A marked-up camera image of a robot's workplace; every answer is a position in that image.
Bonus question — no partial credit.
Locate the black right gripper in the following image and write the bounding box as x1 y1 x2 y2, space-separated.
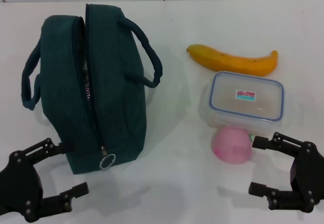
248 132 324 213

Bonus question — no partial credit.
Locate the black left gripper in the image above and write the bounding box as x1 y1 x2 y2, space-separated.
0 137 90 222

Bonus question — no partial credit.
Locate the pink peach toy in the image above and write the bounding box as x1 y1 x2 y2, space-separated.
211 126 254 164

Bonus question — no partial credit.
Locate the clear container with blue-rimmed lid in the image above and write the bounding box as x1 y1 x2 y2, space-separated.
199 71 285 136

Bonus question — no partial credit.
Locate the dark teal insulated lunch bag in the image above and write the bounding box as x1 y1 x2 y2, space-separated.
21 3 163 175

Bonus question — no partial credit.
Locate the yellow banana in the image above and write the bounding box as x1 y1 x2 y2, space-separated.
186 43 279 77

